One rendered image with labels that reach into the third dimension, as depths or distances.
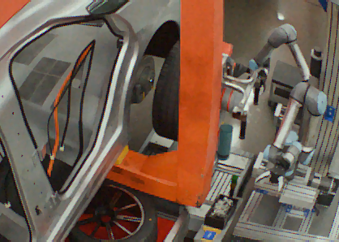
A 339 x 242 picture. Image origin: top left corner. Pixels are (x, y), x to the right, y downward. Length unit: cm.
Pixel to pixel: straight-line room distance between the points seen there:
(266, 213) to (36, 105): 177
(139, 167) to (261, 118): 164
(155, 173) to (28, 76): 111
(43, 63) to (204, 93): 135
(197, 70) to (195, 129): 36
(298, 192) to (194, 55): 113
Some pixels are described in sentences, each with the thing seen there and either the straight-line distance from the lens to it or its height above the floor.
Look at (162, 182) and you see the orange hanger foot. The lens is 310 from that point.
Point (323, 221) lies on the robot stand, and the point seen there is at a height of 21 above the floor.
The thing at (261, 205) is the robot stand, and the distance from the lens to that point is 361.
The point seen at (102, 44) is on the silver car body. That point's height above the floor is 128.
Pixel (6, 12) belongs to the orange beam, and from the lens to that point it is 90.
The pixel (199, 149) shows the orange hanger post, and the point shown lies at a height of 103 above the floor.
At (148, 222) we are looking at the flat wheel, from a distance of 312.
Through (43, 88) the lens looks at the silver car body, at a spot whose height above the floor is 102.
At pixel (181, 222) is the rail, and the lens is 326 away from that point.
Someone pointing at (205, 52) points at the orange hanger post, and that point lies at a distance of 238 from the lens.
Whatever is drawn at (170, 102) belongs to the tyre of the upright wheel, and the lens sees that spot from 311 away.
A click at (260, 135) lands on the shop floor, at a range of 438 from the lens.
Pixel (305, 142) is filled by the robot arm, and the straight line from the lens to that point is 281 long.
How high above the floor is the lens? 304
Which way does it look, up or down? 43 degrees down
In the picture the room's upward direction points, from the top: 1 degrees clockwise
